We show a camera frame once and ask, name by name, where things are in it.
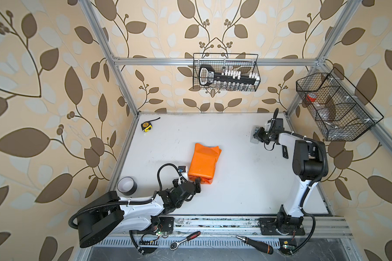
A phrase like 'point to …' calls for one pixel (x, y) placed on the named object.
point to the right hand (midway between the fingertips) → (254, 134)
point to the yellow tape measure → (146, 125)
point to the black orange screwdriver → (257, 245)
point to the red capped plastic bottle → (311, 97)
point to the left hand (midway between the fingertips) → (192, 178)
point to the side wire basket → (341, 112)
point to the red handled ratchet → (173, 245)
